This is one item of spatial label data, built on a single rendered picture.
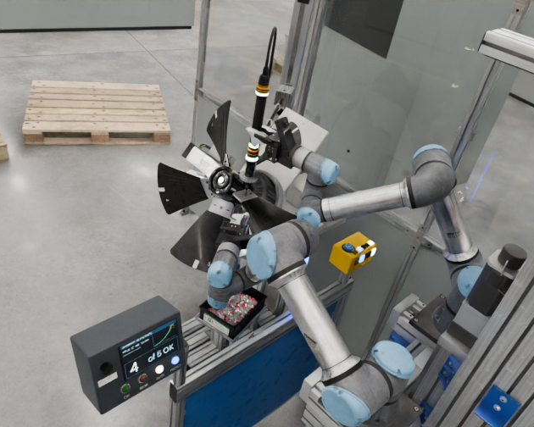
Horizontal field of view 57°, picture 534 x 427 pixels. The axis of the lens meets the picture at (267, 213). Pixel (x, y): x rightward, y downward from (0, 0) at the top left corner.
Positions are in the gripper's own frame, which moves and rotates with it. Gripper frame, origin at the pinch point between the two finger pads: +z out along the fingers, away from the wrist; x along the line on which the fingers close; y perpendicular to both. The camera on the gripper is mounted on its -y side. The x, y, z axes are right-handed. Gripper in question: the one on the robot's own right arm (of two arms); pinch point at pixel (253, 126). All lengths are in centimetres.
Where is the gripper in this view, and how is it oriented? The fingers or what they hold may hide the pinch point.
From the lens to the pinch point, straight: 177.7
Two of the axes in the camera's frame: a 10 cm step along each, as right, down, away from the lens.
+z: -7.8, -4.7, 4.1
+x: 6.0, -3.9, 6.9
